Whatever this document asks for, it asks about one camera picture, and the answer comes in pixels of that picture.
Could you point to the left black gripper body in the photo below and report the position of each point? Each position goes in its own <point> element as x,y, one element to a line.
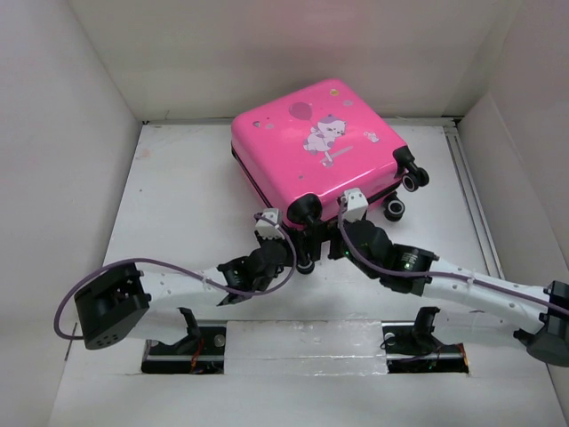
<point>288,261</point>

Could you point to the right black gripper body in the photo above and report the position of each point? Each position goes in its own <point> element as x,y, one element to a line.
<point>364,267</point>

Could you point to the pink hard-shell suitcase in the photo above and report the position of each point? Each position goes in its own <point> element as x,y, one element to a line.
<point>301,151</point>

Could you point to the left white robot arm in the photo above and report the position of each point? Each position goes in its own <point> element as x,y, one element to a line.
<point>122,300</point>

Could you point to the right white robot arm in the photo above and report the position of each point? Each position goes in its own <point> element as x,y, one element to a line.
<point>538,314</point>

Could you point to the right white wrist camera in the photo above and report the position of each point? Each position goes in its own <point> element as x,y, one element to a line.
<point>355,205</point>

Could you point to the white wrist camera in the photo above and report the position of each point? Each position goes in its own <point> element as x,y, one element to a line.
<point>268,223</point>
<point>355,205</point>

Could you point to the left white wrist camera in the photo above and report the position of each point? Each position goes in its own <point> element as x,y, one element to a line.
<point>268,223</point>

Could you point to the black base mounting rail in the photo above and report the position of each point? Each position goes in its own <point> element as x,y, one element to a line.
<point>311,348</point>

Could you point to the aluminium side rail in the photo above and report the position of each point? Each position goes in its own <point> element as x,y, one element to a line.
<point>473,203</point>

